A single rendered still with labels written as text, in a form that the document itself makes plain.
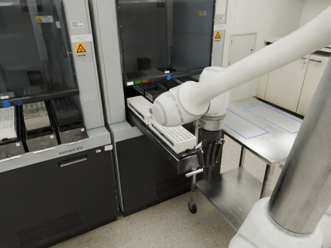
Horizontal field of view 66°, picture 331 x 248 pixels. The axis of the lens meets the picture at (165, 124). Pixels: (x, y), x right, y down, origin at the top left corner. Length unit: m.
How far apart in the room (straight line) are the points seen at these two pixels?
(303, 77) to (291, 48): 2.81
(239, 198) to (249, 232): 1.08
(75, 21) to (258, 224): 1.15
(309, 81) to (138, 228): 2.52
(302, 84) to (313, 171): 2.99
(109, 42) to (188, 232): 1.30
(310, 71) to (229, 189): 2.04
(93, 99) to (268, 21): 2.79
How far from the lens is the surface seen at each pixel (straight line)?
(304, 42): 0.64
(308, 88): 3.43
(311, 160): 0.50
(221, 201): 1.67
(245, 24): 3.46
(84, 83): 1.42
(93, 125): 1.52
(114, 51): 1.43
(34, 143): 1.41
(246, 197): 1.74
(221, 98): 0.82
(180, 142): 1.07
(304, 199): 0.55
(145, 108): 1.41
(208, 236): 1.85
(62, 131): 1.40
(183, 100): 0.69
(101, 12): 1.39
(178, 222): 1.91
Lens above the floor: 1.42
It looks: 27 degrees down
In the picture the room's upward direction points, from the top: 1 degrees counter-clockwise
